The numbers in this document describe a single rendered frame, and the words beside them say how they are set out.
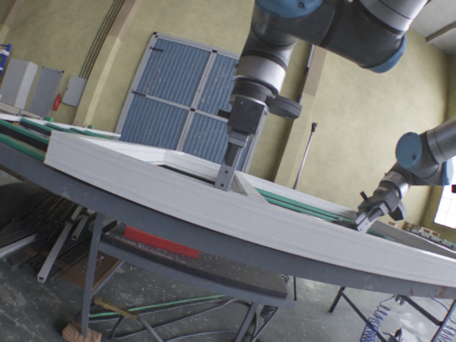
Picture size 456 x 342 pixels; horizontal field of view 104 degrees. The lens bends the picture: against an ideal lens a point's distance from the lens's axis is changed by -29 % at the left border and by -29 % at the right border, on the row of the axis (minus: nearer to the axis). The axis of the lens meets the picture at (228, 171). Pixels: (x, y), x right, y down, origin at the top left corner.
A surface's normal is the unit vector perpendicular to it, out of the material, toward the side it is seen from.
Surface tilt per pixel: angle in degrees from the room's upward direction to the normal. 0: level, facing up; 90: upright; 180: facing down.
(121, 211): 90
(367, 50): 154
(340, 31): 138
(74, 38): 90
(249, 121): 90
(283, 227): 90
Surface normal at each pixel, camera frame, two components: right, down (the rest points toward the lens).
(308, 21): -0.25, 0.75
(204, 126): 0.03, 0.05
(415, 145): -0.94, -0.27
